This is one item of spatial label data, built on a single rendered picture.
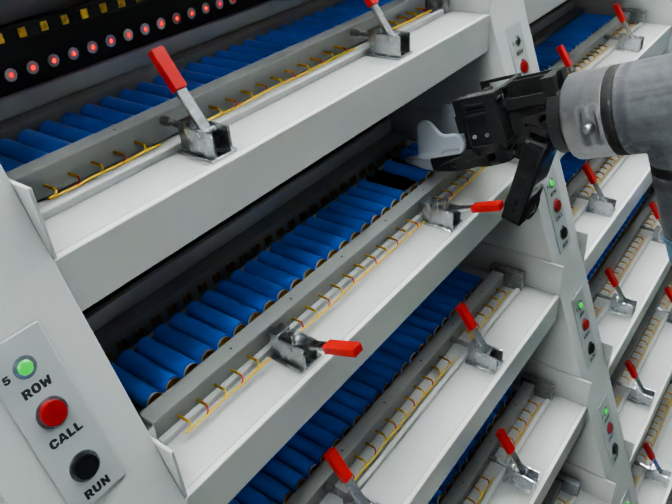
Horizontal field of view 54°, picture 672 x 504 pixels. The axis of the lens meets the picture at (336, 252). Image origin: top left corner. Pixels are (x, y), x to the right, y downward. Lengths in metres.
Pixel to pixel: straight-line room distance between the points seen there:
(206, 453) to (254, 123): 0.27
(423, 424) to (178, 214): 0.42
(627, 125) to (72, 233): 0.49
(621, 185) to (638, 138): 0.60
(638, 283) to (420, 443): 0.71
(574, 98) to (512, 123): 0.09
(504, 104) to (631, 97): 0.14
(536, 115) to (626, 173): 0.60
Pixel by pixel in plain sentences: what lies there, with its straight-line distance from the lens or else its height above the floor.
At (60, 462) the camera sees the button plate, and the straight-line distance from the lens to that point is 0.47.
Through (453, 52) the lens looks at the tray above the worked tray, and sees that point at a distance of 0.80.
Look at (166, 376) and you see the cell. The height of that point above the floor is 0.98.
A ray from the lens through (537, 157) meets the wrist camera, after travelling 0.75.
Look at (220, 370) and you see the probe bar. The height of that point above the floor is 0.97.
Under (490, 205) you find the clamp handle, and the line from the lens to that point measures 0.73.
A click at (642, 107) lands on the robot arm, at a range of 0.68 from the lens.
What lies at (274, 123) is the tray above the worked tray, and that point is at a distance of 0.58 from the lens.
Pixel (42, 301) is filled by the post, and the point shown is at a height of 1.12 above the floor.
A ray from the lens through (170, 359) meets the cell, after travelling 0.61.
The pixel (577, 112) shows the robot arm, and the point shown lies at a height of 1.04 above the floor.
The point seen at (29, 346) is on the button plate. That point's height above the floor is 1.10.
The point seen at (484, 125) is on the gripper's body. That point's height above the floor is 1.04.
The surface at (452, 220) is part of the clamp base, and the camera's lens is 0.76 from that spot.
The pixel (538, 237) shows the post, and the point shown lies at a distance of 0.96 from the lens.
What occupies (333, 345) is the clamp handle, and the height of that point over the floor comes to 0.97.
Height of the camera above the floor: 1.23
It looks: 21 degrees down
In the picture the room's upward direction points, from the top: 21 degrees counter-clockwise
